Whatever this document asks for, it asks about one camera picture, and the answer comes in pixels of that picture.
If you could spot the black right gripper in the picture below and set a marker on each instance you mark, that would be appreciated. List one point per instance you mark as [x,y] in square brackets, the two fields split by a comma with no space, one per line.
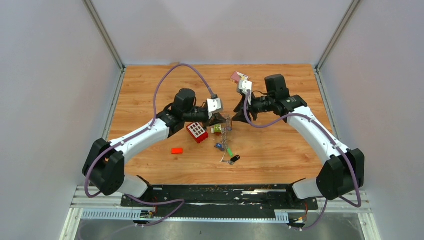
[239,115]

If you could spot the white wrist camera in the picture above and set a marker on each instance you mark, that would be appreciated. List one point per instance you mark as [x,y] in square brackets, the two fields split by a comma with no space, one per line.
[244,86]
[215,105]

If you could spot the green key tag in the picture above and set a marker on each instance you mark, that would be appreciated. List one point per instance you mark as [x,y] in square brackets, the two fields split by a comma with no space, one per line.
[229,151]

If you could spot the red toy brick car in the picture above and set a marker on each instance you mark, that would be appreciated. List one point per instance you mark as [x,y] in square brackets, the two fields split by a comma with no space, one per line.
[217,129]

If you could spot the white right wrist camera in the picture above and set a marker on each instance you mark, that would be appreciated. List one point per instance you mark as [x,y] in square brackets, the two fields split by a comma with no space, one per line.
[244,86]

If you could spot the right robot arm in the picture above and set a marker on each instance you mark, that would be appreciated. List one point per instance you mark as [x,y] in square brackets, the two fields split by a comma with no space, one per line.
[342,167]

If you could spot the small red toy brick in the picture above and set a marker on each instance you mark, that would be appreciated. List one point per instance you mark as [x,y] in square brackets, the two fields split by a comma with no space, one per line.
[177,151]

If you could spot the red window toy brick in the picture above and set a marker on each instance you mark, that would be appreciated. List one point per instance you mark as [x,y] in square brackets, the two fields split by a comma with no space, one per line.
[197,132]

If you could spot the aluminium frame post left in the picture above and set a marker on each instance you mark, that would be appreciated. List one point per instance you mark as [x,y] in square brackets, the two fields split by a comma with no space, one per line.
[89,5]

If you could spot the red patterned card box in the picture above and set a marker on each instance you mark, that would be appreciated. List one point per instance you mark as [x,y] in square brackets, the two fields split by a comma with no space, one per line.
[236,77]

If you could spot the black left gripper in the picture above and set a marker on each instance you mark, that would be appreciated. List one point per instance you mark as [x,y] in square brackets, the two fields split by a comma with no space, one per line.
[216,118]

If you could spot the aluminium frame post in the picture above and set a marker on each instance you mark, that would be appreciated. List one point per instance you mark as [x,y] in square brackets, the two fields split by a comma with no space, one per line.
[352,8]
[89,5]

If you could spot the aluminium frame post right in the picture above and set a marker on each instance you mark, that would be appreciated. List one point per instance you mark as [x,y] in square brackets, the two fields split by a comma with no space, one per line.
[352,8]

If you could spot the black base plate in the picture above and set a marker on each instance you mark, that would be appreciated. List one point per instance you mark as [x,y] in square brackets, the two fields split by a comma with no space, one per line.
[230,201]

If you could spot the key with black tag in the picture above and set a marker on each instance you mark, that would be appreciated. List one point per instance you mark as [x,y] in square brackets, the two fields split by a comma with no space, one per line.
[232,160]

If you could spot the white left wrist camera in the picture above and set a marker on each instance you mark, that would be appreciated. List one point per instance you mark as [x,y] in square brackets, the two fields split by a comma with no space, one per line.
[215,105]

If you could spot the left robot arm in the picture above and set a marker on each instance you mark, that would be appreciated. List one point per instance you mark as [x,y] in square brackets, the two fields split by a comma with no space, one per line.
[105,164]

